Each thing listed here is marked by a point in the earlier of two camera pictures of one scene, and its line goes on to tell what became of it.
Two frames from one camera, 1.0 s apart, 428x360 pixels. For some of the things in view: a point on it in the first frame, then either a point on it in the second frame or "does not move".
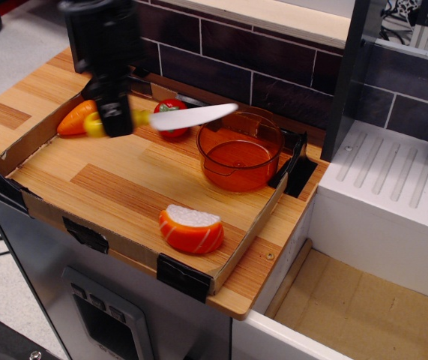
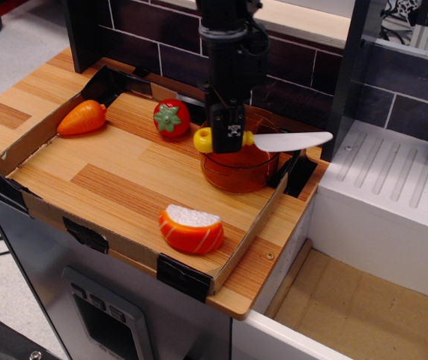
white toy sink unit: x=369 y=274 does not move
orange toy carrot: x=72 y=122 does not move
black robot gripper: x=106 y=44 -> x=238 y=55
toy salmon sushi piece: x=192 y=231 does not move
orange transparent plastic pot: x=240 y=150 does not move
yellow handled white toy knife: x=167 y=118 -> x=203 y=140
